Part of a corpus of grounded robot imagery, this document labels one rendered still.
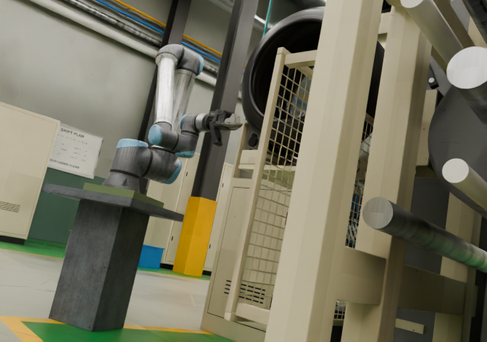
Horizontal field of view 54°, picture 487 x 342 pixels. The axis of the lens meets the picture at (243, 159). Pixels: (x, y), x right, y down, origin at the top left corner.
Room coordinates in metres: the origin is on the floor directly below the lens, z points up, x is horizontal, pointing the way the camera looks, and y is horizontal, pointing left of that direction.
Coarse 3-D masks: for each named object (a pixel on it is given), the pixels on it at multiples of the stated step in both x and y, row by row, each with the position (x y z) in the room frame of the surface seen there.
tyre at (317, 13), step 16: (304, 16) 1.75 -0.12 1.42; (320, 16) 1.70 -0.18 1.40; (272, 32) 1.85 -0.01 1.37; (288, 32) 1.93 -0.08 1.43; (304, 32) 1.95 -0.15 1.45; (256, 48) 1.90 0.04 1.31; (272, 48) 1.98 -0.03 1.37; (288, 48) 2.02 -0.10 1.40; (304, 48) 2.04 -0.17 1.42; (256, 64) 1.90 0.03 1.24; (272, 64) 2.05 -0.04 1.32; (256, 80) 2.03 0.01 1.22; (288, 80) 2.12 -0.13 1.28; (256, 96) 2.04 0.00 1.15; (288, 96) 2.11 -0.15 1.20; (368, 96) 1.64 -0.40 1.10; (256, 112) 1.85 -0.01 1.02; (288, 112) 2.10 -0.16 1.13; (368, 112) 1.69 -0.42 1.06; (256, 128) 1.87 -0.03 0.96; (288, 128) 1.74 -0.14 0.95; (368, 128) 1.76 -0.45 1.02; (272, 144) 1.85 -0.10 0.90
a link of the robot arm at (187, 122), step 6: (186, 114) 2.28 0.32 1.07; (192, 114) 2.24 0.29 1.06; (198, 114) 2.21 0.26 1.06; (180, 120) 2.27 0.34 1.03; (186, 120) 2.24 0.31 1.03; (192, 120) 2.22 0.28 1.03; (180, 126) 2.28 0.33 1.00; (186, 126) 2.24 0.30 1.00; (192, 126) 2.23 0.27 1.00; (198, 132) 2.25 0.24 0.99
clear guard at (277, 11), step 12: (276, 0) 2.88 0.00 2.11; (288, 0) 2.81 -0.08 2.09; (300, 0) 2.75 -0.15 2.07; (312, 0) 2.69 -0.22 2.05; (324, 0) 2.63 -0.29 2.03; (276, 12) 2.87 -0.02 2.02; (288, 12) 2.80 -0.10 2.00; (300, 84) 2.67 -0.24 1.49; (300, 96) 2.66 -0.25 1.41; (300, 108) 2.65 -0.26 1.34
